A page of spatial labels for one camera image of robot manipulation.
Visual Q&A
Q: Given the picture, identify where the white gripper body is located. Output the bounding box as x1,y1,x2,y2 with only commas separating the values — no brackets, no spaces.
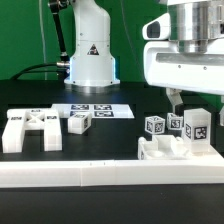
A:
142,13,224,95

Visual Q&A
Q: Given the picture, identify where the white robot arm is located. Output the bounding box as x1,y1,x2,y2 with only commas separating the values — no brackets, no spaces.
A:
65,0,224,105

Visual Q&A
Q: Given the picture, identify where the white tagged cube nut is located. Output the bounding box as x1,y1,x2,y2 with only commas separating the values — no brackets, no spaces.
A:
167,113,183,130
145,116,165,135

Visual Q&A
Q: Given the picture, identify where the black cable with connector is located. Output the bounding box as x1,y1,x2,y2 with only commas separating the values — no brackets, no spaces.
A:
9,0,72,81

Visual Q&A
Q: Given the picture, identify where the white U-shaped obstacle frame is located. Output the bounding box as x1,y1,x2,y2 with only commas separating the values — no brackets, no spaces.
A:
0,126,224,189

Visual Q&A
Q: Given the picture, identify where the white chair seat part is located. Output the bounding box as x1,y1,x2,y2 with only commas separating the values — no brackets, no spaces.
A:
138,135,223,160

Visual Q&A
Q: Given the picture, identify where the white tag base sheet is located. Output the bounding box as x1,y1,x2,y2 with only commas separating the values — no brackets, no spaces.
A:
52,104,134,119

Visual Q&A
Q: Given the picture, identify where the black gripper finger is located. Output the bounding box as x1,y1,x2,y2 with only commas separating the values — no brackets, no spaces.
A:
166,88,183,116
219,95,224,127

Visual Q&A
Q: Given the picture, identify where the white chair back part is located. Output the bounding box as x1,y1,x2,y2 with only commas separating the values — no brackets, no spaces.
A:
2,108,62,153

